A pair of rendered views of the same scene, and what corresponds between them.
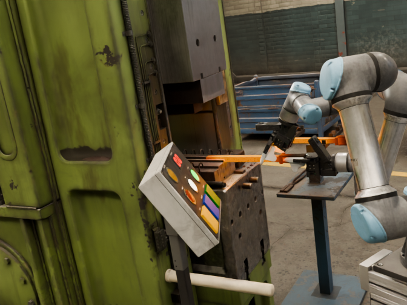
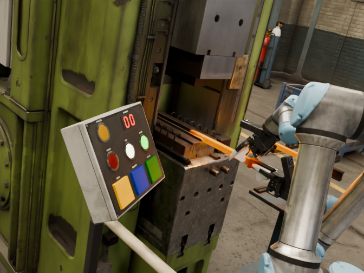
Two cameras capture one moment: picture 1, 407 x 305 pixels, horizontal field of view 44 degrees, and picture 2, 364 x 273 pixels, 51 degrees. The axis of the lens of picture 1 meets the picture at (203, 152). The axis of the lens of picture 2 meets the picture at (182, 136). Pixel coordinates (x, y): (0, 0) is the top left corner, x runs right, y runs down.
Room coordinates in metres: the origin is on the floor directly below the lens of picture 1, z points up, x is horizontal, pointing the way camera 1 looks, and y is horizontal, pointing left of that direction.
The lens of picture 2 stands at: (0.49, -0.31, 1.55)
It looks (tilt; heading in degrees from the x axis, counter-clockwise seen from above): 19 degrees down; 12
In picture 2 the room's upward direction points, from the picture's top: 12 degrees clockwise
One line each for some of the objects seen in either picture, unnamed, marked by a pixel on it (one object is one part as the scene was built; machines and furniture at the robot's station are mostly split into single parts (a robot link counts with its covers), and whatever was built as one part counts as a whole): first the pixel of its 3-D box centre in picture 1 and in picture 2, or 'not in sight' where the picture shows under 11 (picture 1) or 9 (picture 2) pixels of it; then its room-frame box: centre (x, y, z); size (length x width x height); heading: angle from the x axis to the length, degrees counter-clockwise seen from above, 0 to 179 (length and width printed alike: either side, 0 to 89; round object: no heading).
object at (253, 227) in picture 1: (195, 217); (166, 177); (2.22, 0.08, 0.69); 0.56 x 0.38 x 0.45; 60
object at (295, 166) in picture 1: (294, 164); (259, 174); (1.90, -0.35, 0.98); 0.09 x 0.03 x 0.06; 63
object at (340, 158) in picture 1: (342, 161); not in sight; (1.83, -0.52, 0.99); 0.08 x 0.05 x 0.08; 150
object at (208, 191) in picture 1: (211, 196); (152, 169); (1.62, 0.00, 1.01); 0.07 x 0.05 x 0.07; 175
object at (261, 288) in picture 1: (218, 282); (139, 247); (1.71, 0.02, 0.62); 0.44 x 0.05 x 0.05; 60
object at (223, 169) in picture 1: (183, 168); (168, 131); (2.16, 0.10, 0.96); 0.42 x 0.20 x 0.09; 60
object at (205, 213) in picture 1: (208, 219); (122, 192); (1.42, 0.02, 1.01); 0.07 x 0.05 x 0.07; 175
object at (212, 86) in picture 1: (170, 89); (183, 55); (2.16, 0.10, 1.32); 0.42 x 0.20 x 0.10; 60
